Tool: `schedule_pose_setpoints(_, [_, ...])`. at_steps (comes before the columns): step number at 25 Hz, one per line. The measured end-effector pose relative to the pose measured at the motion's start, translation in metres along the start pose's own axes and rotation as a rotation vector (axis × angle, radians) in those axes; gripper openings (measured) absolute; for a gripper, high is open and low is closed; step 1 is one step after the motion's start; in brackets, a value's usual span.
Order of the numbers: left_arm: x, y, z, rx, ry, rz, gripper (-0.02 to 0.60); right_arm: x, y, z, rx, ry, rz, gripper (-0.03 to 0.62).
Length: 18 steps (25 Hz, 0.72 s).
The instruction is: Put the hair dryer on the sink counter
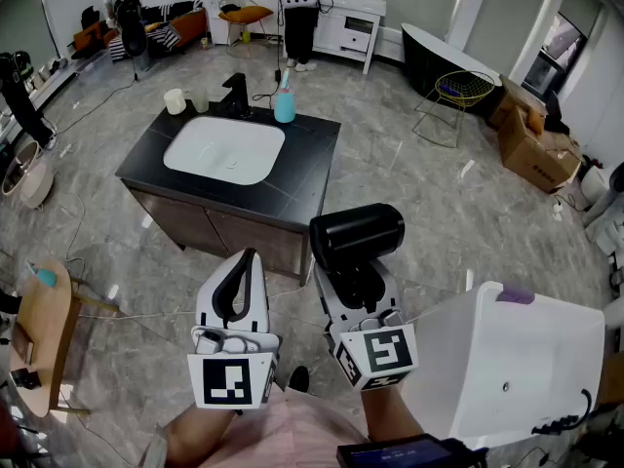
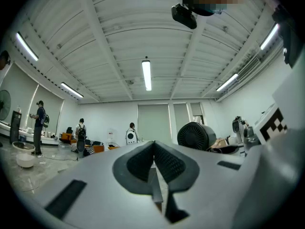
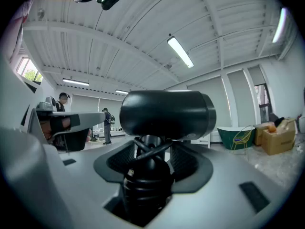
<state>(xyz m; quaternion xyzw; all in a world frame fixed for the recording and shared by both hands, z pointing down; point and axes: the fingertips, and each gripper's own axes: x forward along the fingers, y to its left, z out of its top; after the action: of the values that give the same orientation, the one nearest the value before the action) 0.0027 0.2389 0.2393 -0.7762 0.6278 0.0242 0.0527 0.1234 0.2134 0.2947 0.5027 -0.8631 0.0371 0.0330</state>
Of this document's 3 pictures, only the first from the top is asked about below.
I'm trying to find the purple block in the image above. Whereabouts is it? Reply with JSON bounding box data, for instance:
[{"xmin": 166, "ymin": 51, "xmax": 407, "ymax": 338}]
[{"xmin": 495, "ymin": 284, "xmax": 536, "ymax": 306}]

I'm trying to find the person's pink clothing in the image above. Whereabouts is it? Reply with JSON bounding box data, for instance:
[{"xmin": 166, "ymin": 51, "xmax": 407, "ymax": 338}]
[{"xmin": 199, "ymin": 387, "xmax": 371, "ymax": 468}]

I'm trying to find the person's left forearm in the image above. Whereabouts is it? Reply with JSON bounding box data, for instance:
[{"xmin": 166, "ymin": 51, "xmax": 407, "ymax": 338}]
[{"xmin": 163, "ymin": 398, "xmax": 240, "ymax": 468}]

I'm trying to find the black standing fan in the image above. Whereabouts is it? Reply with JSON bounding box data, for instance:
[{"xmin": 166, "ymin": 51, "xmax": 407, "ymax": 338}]
[{"xmin": 115, "ymin": 0, "xmax": 151, "ymax": 82}]

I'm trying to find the white cup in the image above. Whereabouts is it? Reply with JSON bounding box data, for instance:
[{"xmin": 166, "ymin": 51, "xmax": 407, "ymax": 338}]
[{"xmin": 163, "ymin": 88, "xmax": 187, "ymax": 115}]

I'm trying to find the black hair dryer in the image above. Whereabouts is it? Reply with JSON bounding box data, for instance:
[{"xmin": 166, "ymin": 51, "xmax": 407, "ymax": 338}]
[{"xmin": 309, "ymin": 202, "xmax": 406, "ymax": 311}]

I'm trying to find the black display device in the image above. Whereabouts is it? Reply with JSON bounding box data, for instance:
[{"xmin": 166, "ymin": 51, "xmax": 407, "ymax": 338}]
[{"xmin": 335, "ymin": 433, "xmax": 488, "ymax": 468}]

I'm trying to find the round wooden table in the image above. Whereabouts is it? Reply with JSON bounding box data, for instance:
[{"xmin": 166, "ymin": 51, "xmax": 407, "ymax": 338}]
[{"xmin": 9, "ymin": 255, "xmax": 118, "ymax": 418}]

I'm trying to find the brown box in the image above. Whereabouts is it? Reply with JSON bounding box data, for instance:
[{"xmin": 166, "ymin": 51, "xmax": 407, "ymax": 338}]
[{"xmin": 9, "ymin": 323, "xmax": 36, "ymax": 366}]

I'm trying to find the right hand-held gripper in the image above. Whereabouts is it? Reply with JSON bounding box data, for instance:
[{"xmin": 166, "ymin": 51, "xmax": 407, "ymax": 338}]
[{"xmin": 314, "ymin": 259, "xmax": 420, "ymax": 392}]

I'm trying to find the black faucet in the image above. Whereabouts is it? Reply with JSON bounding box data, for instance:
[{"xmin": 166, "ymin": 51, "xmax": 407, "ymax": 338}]
[{"xmin": 221, "ymin": 72, "xmax": 254, "ymax": 119}]

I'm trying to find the large cardboard box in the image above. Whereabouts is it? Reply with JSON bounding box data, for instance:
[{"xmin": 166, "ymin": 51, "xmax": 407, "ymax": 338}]
[{"xmin": 496, "ymin": 105, "xmax": 584, "ymax": 194}]

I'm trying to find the dark freestanding bathtub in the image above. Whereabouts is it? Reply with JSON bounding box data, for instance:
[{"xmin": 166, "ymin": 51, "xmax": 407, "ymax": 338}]
[{"xmin": 401, "ymin": 21, "xmax": 503, "ymax": 116}]

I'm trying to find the white vanity cabinet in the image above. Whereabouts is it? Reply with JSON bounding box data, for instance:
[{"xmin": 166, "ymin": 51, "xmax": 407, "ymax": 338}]
[{"xmin": 311, "ymin": 0, "xmax": 387, "ymax": 75}]

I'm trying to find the person's right forearm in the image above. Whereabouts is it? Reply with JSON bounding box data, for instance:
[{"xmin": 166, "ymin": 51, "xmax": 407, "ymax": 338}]
[{"xmin": 360, "ymin": 385, "xmax": 425, "ymax": 443}]

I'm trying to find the black vanity with white sink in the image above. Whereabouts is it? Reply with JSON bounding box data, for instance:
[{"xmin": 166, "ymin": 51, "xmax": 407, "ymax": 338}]
[{"xmin": 115, "ymin": 99, "xmax": 342, "ymax": 287}]

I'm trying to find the orange sofa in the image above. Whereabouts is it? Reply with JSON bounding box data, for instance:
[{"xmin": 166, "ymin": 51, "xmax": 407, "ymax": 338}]
[{"xmin": 72, "ymin": 0, "xmax": 209, "ymax": 62}]

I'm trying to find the black power adapter cable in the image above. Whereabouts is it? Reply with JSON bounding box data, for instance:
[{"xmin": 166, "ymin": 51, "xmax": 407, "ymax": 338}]
[{"xmin": 252, "ymin": 0, "xmax": 285, "ymax": 110}]

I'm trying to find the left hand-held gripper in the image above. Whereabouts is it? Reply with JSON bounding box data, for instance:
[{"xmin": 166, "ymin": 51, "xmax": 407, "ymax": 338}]
[{"xmin": 187, "ymin": 247, "xmax": 282, "ymax": 411}]

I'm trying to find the black framed door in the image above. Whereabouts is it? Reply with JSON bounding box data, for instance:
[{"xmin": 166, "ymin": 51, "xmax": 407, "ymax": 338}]
[{"xmin": 521, "ymin": 12, "xmax": 589, "ymax": 102}]

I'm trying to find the person's black shoe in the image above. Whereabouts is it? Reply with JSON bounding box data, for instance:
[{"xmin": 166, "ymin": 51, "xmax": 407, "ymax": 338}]
[{"xmin": 287, "ymin": 366, "xmax": 311, "ymax": 393}]

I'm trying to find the teal toothbrush holder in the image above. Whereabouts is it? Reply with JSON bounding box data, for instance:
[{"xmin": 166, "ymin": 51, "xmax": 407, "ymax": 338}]
[
  {"xmin": 26, "ymin": 259, "xmax": 59, "ymax": 290},
  {"xmin": 273, "ymin": 91, "xmax": 296, "ymax": 124}
]

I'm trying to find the orange wire chair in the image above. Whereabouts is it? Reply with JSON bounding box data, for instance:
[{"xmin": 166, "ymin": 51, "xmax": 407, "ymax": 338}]
[{"xmin": 217, "ymin": 0, "xmax": 274, "ymax": 48}]

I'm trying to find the beige round stool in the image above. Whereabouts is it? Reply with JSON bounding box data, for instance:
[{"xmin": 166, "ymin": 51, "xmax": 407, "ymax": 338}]
[{"xmin": 1, "ymin": 138, "xmax": 55, "ymax": 210}]

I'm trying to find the white plastic tub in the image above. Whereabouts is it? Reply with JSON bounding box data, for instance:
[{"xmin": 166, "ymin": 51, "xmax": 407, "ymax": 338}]
[{"xmin": 404, "ymin": 280, "xmax": 605, "ymax": 450}]

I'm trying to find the yellow wire chair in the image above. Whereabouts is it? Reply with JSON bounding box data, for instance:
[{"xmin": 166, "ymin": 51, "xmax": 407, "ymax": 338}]
[{"xmin": 412, "ymin": 69, "xmax": 496, "ymax": 149}]

